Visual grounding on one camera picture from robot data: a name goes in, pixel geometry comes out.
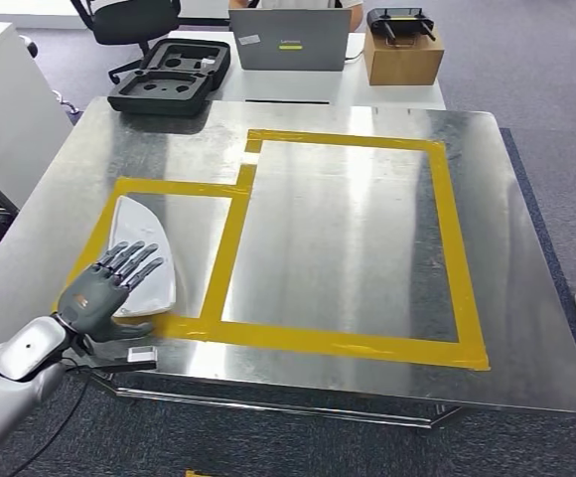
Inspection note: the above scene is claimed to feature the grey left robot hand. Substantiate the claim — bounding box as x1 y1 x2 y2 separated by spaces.
57 241 166 344

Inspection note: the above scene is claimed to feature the white curved plastic car part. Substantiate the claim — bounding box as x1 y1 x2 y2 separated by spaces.
108 195 177 319

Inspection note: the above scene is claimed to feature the yellow tape outline on workbench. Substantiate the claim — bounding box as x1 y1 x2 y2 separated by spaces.
52 128 492 374

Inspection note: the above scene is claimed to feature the steel workbench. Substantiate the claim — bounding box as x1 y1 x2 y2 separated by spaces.
0 96 576 430

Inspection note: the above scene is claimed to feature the black foam case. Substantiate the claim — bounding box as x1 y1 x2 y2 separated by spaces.
107 37 232 118

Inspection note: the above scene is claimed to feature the black office chair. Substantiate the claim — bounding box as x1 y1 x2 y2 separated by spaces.
69 0 182 85

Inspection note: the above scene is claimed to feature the grey laptop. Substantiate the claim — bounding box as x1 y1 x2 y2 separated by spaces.
228 7 353 73

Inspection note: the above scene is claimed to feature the brown cardboard box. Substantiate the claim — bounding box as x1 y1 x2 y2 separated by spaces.
363 26 445 86

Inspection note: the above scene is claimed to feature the black device with antennas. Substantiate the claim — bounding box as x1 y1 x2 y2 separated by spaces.
366 6 437 42

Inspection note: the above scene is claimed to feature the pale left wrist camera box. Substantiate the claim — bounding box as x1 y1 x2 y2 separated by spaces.
126 345 159 370

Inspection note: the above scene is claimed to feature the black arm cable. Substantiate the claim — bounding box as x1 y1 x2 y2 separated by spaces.
20 342 98 477

